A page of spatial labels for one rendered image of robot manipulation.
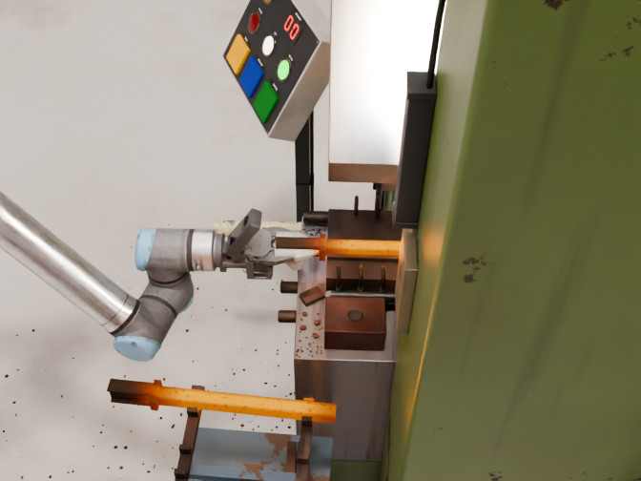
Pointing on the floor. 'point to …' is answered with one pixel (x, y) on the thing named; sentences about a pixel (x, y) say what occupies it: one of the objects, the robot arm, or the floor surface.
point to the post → (302, 171)
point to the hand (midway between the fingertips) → (312, 245)
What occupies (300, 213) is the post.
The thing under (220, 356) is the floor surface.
